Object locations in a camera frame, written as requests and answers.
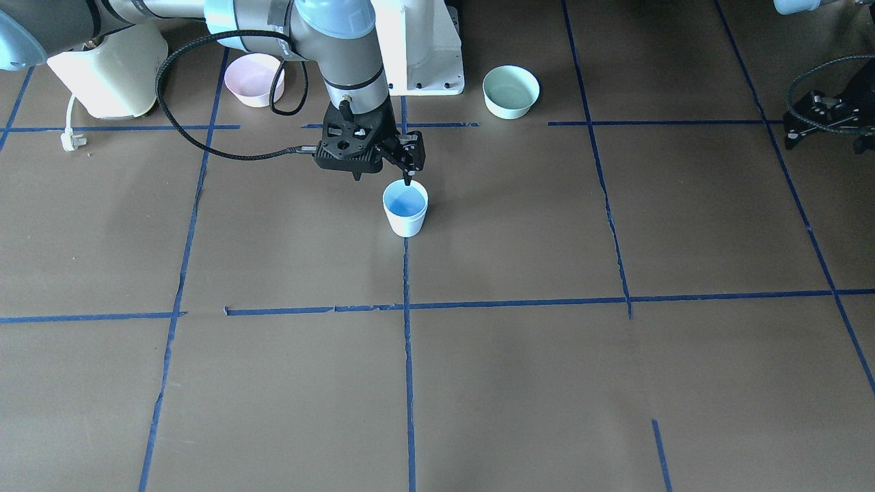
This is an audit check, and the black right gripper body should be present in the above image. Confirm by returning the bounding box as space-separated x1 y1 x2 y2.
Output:
314 99 400 180

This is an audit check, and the light blue cup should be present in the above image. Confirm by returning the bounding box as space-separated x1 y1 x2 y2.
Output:
382 180 429 218
386 210 426 238

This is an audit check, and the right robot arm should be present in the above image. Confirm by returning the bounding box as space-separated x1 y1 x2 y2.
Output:
1 1 425 185

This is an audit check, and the pink bowl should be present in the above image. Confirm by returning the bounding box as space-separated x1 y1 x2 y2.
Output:
223 53 285 108

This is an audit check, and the green bowl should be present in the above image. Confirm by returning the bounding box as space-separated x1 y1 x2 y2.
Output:
482 65 541 120

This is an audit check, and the cream toaster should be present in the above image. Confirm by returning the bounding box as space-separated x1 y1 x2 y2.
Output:
47 24 168 120

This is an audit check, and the white power plug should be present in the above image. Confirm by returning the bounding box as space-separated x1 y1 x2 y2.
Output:
60 94 88 152

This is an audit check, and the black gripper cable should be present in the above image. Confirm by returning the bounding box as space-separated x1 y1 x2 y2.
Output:
155 29 319 162
786 53 875 136

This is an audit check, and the white pedestal column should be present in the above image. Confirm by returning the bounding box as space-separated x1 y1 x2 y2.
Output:
371 1 466 96

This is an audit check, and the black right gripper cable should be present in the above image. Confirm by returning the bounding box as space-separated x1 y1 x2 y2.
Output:
155 29 319 162

